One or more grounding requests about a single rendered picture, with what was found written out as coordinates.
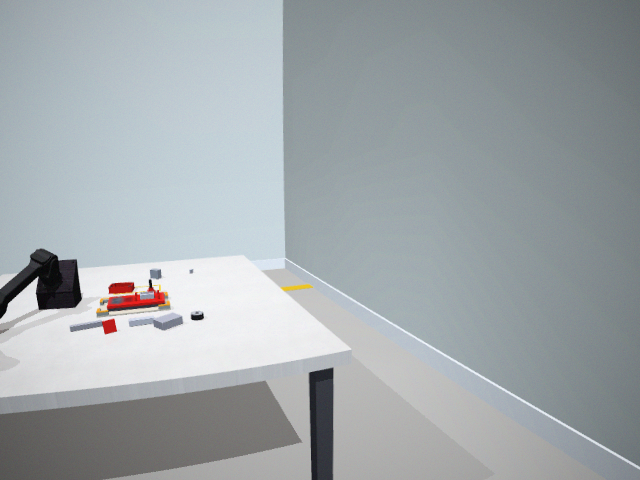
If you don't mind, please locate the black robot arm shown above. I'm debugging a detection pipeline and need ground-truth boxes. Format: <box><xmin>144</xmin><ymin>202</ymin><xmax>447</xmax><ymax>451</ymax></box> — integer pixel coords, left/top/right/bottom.
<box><xmin>0</xmin><ymin>249</ymin><xmax>62</xmax><ymax>319</ymax></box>

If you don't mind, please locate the red square block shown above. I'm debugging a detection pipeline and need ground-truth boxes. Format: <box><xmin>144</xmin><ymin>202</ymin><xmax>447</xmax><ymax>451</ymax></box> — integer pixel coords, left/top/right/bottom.
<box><xmin>102</xmin><ymin>319</ymin><xmax>117</xmax><ymax>335</ymax></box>

